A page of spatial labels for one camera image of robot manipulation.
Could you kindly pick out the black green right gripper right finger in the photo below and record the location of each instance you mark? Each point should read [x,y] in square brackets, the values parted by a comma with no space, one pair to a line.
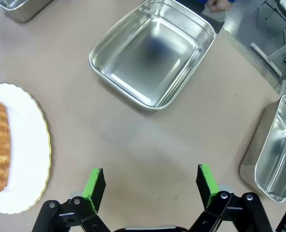
[211,191]

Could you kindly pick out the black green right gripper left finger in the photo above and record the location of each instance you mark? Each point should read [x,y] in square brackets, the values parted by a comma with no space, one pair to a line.
[92,191]

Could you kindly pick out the deep steel rectangular container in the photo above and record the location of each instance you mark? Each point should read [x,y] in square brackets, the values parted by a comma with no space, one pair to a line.
[273,154]

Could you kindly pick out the small steel container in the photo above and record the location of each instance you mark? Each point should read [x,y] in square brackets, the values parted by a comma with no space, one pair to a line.
[19,8]

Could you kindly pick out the person's hand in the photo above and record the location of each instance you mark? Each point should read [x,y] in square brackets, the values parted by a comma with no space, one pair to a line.
[218,4]

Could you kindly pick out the white plate with gold rim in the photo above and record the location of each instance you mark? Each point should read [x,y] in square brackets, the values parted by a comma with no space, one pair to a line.
[24,154]

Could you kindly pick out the shallow steel rectangular tray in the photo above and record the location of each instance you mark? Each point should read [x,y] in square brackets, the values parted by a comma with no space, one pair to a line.
[152,54]

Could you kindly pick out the white metal table frame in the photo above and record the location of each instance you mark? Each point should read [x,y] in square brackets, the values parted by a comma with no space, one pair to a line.
[275,52]

